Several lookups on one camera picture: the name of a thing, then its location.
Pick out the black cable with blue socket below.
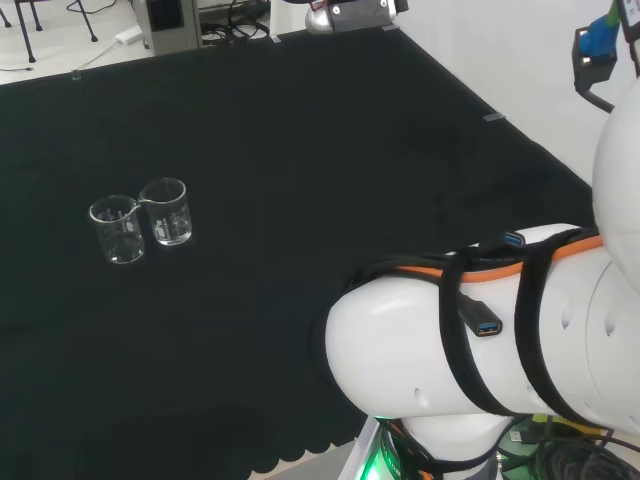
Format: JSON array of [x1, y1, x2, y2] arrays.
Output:
[[479, 230, 527, 251], [457, 292, 504, 339]]

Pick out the clear glass beaker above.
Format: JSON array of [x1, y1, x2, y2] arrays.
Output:
[[89, 194, 146, 265], [138, 177, 194, 247]]

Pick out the black box with blue plug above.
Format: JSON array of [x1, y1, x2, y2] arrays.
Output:
[[572, 14, 622, 114]]

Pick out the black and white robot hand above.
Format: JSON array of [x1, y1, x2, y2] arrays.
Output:
[[304, 0, 410, 36]]

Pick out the black chair legs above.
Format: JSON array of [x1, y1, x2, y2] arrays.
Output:
[[0, 0, 99, 64]]

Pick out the grey cabinet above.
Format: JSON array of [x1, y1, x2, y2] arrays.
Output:
[[137, 0, 204, 52]]

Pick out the metal base plate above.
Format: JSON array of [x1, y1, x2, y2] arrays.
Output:
[[342, 414, 386, 480]]

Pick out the orange cable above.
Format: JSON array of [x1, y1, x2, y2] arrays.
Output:
[[396, 234, 605, 285]]

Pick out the black bench cloth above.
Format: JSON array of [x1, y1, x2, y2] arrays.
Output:
[[0, 27, 601, 479]]

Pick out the coiled black cable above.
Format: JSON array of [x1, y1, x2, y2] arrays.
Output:
[[499, 414, 640, 480]]

